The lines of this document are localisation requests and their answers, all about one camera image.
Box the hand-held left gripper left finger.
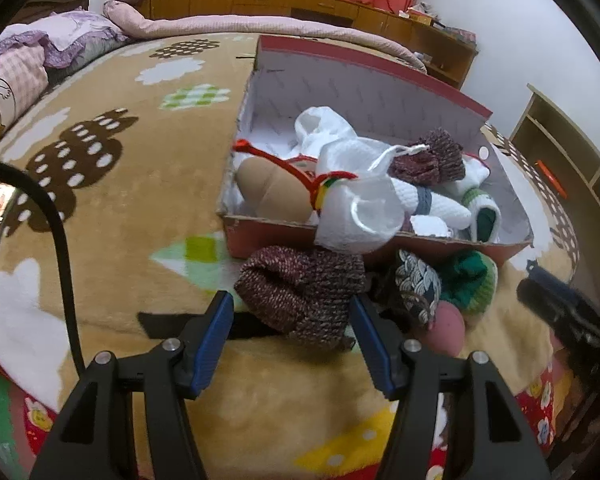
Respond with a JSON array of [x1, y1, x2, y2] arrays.
[[30, 290, 236, 480]]

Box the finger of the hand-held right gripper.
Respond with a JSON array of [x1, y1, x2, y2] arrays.
[[526, 259, 600, 311], [516, 277, 600, 347]]

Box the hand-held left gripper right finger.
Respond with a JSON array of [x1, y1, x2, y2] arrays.
[[349, 294, 554, 480]]

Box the maroon knit sock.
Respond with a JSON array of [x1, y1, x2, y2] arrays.
[[234, 246, 367, 354], [390, 129, 467, 187]]

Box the white towel grey band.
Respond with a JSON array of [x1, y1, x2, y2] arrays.
[[390, 177, 473, 232]]

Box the white knit glove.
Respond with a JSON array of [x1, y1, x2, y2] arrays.
[[410, 214, 455, 239], [442, 154, 492, 197]]

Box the white mesh drawstring bag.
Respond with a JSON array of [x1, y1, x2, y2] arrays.
[[312, 139, 433, 256]]

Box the beige stocking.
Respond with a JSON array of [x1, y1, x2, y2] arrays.
[[236, 157, 315, 224]]

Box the red cord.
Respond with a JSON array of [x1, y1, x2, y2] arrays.
[[232, 139, 357, 211]]

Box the white plastic bag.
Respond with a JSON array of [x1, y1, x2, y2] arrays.
[[294, 106, 359, 161]]

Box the red cardboard box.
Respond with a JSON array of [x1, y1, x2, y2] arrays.
[[216, 35, 536, 269]]

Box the pink round soft item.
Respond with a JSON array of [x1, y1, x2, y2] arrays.
[[422, 302, 467, 359]]

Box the green and white rolled sock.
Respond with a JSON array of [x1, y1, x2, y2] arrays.
[[460, 187, 504, 244], [437, 251, 499, 317]]

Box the dark wave-patterned cloth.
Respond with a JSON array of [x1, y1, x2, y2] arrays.
[[367, 249, 443, 334]]

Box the orange item on shelf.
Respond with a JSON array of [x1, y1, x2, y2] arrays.
[[536, 160, 569, 200]]

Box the light wooden shelf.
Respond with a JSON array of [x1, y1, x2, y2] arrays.
[[509, 84, 600, 281]]

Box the tan printed blanket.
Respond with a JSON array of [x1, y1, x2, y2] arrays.
[[0, 32, 581, 466]]

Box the red cartoon cloth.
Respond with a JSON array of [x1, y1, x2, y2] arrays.
[[0, 345, 569, 480]]

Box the small boxes on cabinet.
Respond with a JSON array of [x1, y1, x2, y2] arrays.
[[407, 2, 446, 26]]

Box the pink rolled quilt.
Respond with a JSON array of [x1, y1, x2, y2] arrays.
[[102, 0, 429, 76]]

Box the pink checked cartoon pillow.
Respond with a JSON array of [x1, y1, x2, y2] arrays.
[[0, 42, 49, 161]]

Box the purple frilled pillow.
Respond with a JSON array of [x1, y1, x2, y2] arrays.
[[0, 10, 131, 69]]

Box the long wooden cabinet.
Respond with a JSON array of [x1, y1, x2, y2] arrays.
[[135, 0, 480, 91]]

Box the dark wooden headboard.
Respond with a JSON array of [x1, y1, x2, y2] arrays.
[[10, 0, 93, 26]]

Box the black cable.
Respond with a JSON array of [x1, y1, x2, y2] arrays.
[[0, 160, 87, 377]]

